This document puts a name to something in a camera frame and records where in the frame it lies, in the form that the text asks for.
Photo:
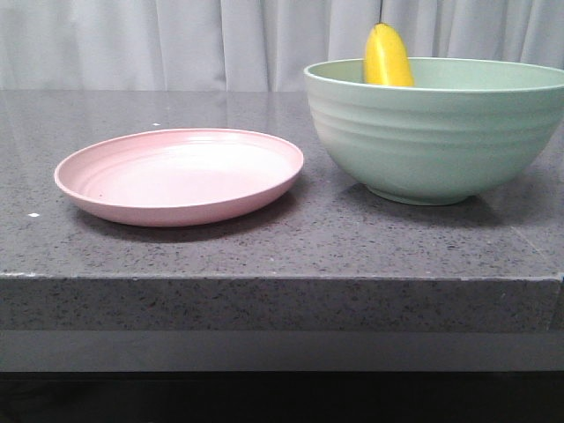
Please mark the yellow banana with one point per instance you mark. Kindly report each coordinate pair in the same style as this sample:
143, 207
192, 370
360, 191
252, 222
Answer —
386, 61

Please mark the pink plate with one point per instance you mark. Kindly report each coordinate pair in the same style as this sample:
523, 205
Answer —
179, 177

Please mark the green ribbed bowl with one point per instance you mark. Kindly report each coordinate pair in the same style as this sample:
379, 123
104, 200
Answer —
464, 127

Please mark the white curtain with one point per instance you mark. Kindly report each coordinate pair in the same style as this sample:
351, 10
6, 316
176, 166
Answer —
250, 46

